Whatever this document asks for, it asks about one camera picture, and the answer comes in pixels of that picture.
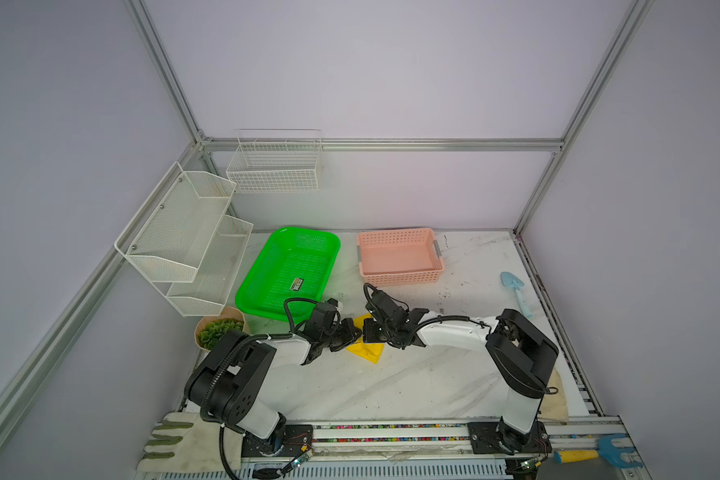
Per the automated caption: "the light blue garden trowel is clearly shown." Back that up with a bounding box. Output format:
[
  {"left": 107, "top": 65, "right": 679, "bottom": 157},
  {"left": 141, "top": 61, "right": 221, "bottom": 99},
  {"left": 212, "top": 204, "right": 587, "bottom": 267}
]
[{"left": 500, "top": 271, "right": 533, "bottom": 319}]

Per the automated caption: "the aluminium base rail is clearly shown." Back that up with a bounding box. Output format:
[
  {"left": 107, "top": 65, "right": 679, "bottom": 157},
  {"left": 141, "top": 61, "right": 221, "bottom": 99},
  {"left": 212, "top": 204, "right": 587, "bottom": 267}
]
[{"left": 137, "top": 417, "right": 650, "bottom": 479}]

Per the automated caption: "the pink plastic basket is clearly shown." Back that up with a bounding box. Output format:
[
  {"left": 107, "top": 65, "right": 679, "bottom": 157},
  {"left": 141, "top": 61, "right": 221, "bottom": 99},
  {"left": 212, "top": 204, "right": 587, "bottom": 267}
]
[{"left": 357, "top": 228, "right": 445, "bottom": 287}]

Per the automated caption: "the potted green succulent plant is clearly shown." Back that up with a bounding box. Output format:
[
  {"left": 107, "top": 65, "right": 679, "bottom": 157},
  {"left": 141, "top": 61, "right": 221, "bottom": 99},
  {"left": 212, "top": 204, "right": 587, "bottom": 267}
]
[{"left": 194, "top": 306, "right": 250, "bottom": 352}]

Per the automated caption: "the white mesh two-tier shelf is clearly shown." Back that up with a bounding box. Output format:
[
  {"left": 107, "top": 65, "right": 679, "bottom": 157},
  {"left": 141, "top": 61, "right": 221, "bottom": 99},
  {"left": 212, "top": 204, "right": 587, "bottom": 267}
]
[{"left": 114, "top": 163, "right": 254, "bottom": 317}]

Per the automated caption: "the right beige work glove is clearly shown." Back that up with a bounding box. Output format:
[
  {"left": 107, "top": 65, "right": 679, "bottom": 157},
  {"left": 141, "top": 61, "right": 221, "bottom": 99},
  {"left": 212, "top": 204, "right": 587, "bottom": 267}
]
[{"left": 538, "top": 368, "right": 569, "bottom": 423}]

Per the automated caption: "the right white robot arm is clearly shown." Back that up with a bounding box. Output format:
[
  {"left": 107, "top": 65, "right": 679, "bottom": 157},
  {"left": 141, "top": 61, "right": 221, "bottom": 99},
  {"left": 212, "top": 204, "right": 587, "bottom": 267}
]
[{"left": 363, "top": 283, "right": 559, "bottom": 455}]

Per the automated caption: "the left green-striped work glove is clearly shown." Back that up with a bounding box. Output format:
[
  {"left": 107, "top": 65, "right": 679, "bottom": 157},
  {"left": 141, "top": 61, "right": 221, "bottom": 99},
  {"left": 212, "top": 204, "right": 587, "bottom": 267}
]
[{"left": 136, "top": 412, "right": 224, "bottom": 474}]

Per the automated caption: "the blue yellow garden fork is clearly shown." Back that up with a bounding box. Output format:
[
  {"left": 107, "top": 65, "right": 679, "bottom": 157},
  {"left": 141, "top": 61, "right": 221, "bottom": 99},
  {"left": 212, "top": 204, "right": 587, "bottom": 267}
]
[{"left": 553, "top": 434, "right": 643, "bottom": 469}]

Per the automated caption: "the green plastic basket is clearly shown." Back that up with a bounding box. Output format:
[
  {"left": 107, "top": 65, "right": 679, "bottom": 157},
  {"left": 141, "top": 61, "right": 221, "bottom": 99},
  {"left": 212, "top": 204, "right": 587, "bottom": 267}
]
[{"left": 235, "top": 227, "right": 341, "bottom": 324}]

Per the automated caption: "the yellow paper napkin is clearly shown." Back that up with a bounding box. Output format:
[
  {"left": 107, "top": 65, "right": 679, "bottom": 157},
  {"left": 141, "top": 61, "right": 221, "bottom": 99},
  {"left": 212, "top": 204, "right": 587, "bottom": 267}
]
[{"left": 346, "top": 313, "right": 384, "bottom": 364}]

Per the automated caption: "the white wire wall basket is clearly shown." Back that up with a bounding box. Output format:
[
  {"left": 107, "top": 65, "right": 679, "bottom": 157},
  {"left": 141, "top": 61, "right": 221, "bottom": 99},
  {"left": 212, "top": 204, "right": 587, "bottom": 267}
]
[{"left": 226, "top": 129, "right": 323, "bottom": 194}]

